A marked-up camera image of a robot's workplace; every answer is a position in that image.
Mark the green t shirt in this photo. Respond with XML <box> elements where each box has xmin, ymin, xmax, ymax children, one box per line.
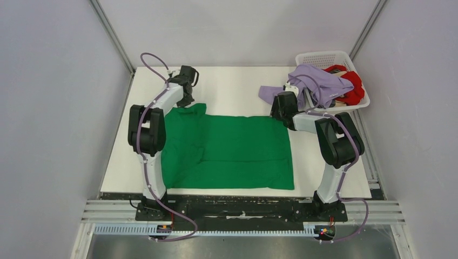
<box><xmin>161</xmin><ymin>104</ymin><xmax>294</xmax><ymax>190</ymax></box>

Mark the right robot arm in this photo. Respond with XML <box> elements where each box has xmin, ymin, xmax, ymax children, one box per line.
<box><xmin>270</xmin><ymin>91</ymin><xmax>365</xmax><ymax>220</ymax></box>

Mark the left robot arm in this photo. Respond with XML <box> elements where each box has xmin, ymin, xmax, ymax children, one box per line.
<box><xmin>127</xmin><ymin>65</ymin><xmax>199</xmax><ymax>220</ymax></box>

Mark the lilac t shirt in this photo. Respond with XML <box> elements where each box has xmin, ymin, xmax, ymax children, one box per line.
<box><xmin>258</xmin><ymin>64</ymin><xmax>353</xmax><ymax>108</ymax></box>

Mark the white plastic laundry basket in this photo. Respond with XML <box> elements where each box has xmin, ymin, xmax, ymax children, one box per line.
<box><xmin>295</xmin><ymin>50</ymin><xmax>371</xmax><ymax>114</ymax></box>

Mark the red t shirt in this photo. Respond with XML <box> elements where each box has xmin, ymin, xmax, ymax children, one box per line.
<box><xmin>325</xmin><ymin>65</ymin><xmax>365</xmax><ymax>106</ymax></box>

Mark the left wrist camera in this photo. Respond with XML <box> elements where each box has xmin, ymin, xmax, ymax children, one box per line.
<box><xmin>167</xmin><ymin>69</ymin><xmax>180</xmax><ymax>78</ymax></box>

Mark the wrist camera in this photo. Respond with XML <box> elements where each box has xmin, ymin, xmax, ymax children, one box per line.
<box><xmin>167</xmin><ymin>69</ymin><xmax>180</xmax><ymax>78</ymax></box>
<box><xmin>283</xmin><ymin>83</ymin><xmax>299</xmax><ymax>97</ymax></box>

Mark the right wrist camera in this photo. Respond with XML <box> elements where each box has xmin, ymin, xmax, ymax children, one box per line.
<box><xmin>283</xmin><ymin>83</ymin><xmax>299</xmax><ymax>97</ymax></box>

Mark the left aluminium frame post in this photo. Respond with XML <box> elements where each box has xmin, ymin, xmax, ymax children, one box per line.
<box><xmin>89</xmin><ymin>0</ymin><xmax>136</xmax><ymax>77</ymax></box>

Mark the aluminium frame post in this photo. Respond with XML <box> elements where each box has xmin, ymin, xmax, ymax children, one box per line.
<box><xmin>89</xmin><ymin>0</ymin><xmax>136</xmax><ymax>77</ymax></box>
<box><xmin>349</xmin><ymin>0</ymin><xmax>388</xmax><ymax>59</ymax></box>

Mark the right aluminium frame post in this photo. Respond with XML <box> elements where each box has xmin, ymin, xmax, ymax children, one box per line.
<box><xmin>349</xmin><ymin>0</ymin><xmax>388</xmax><ymax>59</ymax></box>

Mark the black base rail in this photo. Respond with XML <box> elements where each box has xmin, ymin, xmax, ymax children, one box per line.
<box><xmin>102</xmin><ymin>193</ymin><xmax>375</xmax><ymax>231</ymax></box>

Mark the white cable duct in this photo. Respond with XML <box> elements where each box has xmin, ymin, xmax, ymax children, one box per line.
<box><xmin>93</xmin><ymin>223</ymin><xmax>319</xmax><ymax>237</ymax></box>

